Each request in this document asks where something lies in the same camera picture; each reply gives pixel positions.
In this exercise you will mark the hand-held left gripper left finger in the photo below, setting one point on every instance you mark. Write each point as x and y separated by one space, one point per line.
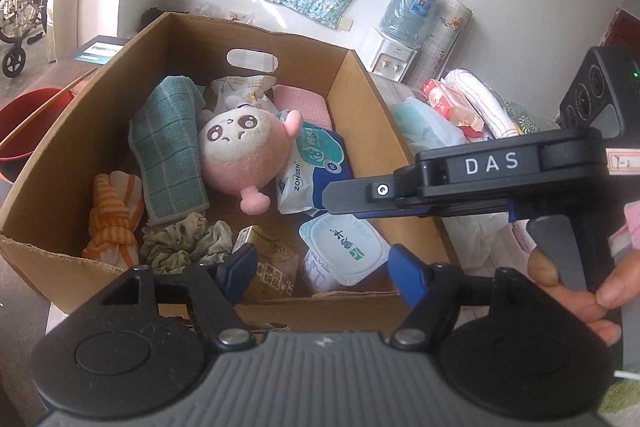
237 272

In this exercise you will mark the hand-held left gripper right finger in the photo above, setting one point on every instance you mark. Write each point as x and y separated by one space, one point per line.
407 277

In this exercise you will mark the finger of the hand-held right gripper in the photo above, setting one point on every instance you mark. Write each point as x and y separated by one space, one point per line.
360 197

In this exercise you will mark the brown drink carton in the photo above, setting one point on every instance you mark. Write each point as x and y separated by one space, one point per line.
272 267

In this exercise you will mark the white lidded cup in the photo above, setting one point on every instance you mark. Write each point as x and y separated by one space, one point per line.
340 247

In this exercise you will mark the blue wet wipes pack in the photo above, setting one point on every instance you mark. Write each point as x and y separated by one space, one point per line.
310 172

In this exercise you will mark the green scrunchie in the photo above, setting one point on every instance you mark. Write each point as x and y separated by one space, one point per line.
175 242

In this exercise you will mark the cardboard box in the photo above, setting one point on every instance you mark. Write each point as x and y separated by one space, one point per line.
350 82

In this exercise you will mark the pink plush toy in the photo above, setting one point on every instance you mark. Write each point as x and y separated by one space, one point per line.
240 147

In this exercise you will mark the orange striped cloth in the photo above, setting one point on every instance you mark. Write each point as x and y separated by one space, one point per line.
112 227

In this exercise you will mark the teal checked towel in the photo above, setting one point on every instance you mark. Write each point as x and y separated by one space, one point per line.
167 147

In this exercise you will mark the person's right hand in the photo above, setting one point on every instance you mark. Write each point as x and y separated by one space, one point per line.
617 282

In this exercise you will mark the dark floral quilt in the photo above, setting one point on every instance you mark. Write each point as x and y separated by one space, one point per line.
535 119

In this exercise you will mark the white stitched plush pillow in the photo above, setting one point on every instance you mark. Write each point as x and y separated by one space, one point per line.
485 102

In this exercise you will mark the red tissue pack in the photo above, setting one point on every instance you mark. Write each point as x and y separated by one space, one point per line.
450 107

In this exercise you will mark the translucent plastic bag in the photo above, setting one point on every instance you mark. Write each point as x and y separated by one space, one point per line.
425 127

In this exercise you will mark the rolled floral paper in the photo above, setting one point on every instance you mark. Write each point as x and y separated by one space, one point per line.
445 42

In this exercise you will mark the white water dispenser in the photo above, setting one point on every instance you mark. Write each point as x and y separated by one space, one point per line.
387 57

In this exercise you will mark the dark red wooden door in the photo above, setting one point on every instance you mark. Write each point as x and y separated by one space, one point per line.
612 32

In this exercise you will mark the blue water jug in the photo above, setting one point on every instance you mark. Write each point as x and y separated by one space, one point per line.
407 12

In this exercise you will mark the clear plastic bag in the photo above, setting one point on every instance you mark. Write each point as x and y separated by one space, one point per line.
225 12

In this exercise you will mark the red basin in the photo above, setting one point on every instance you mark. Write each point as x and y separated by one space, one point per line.
30 122

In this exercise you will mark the black printed box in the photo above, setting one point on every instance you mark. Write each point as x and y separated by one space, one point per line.
100 52

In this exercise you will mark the black cloth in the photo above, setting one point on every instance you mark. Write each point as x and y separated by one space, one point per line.
152 17

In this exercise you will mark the wheelchair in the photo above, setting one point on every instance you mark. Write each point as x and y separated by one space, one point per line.
20 22

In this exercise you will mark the wall socket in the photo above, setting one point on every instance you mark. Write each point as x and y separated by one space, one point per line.
345 23

